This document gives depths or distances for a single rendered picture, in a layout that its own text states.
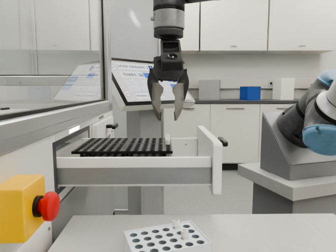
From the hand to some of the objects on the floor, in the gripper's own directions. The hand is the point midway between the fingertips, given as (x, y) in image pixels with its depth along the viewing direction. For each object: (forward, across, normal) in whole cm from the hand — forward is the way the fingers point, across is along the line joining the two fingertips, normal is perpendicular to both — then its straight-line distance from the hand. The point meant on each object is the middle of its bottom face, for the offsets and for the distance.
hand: (167, 115), depth 70 cm
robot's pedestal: (+97, -46, -27) cm, 110 cm away
